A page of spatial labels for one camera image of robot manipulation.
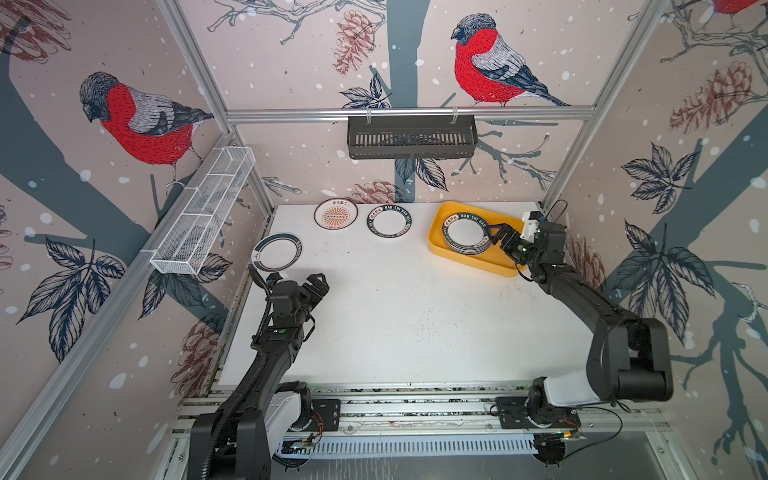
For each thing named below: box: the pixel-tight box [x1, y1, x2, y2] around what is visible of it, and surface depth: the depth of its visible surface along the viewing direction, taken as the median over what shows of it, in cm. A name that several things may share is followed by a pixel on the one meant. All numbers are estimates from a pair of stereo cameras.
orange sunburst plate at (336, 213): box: [314, 198, 359, 231], surface depth 123 cm
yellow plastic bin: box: [428, 201, 527, 278], surface depth 105 cm
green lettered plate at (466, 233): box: [442, 212, 491, 255], surface depth 109 cm
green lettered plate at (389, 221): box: [366, 204, 413, 238], surface depth 120 cm
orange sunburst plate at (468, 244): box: [443, 234, 491, 255], surface depth 106 cm
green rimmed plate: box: [251, 232, 303, 272], surface depth 109 cm
